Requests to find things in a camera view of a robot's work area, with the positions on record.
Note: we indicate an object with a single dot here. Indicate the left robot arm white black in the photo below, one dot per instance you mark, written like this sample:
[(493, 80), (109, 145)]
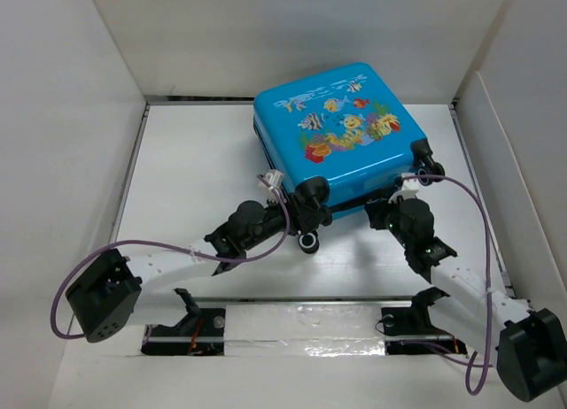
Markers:
[(107, 289)]

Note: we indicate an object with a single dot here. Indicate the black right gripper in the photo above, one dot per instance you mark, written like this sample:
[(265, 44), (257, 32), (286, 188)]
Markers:
[(376, 211)]

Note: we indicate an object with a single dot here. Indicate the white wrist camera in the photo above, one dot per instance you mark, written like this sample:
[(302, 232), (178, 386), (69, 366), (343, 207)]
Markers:
[(407, 186), (271, 180)]

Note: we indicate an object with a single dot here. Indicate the metal base rail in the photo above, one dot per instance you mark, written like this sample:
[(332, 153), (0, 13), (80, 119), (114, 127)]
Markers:
[(301, 329)]

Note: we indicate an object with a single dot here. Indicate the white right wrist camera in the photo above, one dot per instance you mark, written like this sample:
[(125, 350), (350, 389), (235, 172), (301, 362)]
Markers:
[(407, 186)]

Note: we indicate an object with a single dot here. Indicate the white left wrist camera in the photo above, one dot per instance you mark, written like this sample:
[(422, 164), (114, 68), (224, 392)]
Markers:
[(271, 180)]

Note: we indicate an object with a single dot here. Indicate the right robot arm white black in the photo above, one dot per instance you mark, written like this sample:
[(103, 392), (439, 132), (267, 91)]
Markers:
[(527, 348)]

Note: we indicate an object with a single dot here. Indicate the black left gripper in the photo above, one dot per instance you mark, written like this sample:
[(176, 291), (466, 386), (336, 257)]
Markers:
[(300, 217)]

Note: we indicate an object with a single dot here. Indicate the blue kids suitcase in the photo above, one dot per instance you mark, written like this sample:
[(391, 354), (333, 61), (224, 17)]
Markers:
[(343, 133)]

